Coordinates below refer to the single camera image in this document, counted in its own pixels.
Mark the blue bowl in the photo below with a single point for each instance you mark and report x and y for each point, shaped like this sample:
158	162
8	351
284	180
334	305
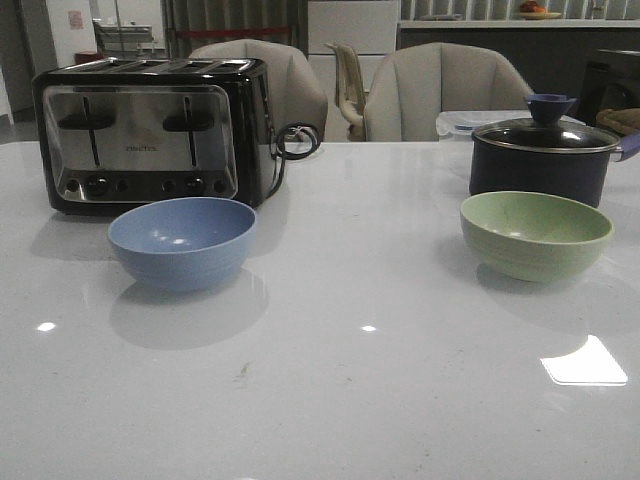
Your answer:
184	244

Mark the green bowl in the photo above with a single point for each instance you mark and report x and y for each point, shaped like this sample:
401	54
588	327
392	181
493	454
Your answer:
534	236

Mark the cream office chair background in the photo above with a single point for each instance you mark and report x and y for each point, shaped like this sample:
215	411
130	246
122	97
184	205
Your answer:
350	95

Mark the beige chair left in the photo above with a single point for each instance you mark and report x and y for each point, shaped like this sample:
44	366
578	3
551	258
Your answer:
295	93

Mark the beige chair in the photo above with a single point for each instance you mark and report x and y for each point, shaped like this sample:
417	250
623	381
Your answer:
295	93
412	86

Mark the clear plastic container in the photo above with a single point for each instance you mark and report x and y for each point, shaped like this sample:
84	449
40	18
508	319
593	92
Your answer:
457	124

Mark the beige chair right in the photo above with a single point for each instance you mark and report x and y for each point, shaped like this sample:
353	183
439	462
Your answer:
412	86

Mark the white cabinet background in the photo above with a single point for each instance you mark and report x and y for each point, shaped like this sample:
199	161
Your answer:
369	27

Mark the red barrier tape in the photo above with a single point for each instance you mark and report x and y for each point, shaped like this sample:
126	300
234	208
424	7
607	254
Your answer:
235	33

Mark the black and silver toaster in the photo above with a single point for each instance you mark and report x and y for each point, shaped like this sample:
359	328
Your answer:
116	133

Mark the glass pot lid blue knob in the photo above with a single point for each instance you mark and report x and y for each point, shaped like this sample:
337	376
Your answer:
548	108

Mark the dark blue cooking pot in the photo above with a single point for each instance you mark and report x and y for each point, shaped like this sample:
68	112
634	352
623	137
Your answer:
574	173

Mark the metal cart background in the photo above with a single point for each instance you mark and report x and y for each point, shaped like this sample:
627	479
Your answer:
129	40

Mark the fruit plate on counter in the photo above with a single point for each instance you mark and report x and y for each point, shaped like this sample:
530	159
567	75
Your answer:
533	10

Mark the tan oven mitt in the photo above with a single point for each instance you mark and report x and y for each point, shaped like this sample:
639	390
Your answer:
624	122

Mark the black appliance right edge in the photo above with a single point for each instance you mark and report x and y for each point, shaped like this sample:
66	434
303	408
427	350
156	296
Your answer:
611	81

